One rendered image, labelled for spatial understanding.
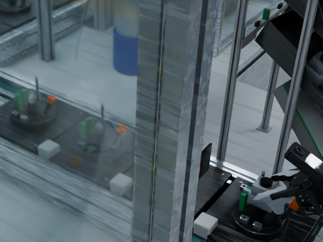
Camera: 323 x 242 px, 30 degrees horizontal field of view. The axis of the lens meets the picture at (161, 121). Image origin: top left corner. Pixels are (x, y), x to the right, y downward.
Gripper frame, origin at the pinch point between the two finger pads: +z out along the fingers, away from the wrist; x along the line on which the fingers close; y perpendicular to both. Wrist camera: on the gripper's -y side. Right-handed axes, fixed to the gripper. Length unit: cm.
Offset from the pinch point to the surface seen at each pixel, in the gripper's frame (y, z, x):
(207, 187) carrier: -0.9, 18.8, 3.0
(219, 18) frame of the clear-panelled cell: -30, 48, 86
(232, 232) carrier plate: 6.7, 8.6, -7.6
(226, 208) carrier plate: 3.6, 12.7, -1.0
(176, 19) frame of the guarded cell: -52, -64, -85
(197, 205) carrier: -0.1, 17.7, -4.4
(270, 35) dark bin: -29.0, -4.9, 23.8
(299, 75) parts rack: -18.3, -10.3, 19.0
